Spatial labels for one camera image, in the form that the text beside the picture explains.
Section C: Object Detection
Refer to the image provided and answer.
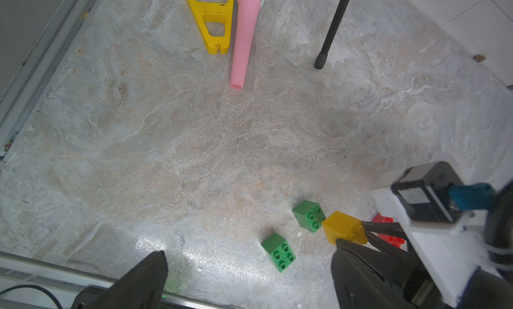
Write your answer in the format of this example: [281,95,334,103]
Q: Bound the red lego brick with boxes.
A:
[370,212,406,249]

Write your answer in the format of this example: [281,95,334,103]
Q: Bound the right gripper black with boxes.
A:
[335,220,446,309]

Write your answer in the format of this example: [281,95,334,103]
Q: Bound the yellow plastic triangle frame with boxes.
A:
[185,0,235,55]

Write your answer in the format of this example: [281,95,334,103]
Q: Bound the green lego brick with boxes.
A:
[292,200,327,233]
[261,232,297,273]

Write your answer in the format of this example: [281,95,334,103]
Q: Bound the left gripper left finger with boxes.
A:
[86,250,168,308]

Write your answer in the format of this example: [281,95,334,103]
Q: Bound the pink toy microphone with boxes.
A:
[230,0,265,90]

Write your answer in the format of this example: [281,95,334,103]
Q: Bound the black perforated music stand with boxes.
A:
[314,0,350,70]

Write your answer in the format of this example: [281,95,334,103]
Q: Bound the yellow lego brick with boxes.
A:
[322,211,368,246]

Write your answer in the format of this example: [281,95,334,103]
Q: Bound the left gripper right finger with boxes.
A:
[331,250,413,309]

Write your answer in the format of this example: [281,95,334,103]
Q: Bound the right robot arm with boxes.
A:
[323,179,512,308]

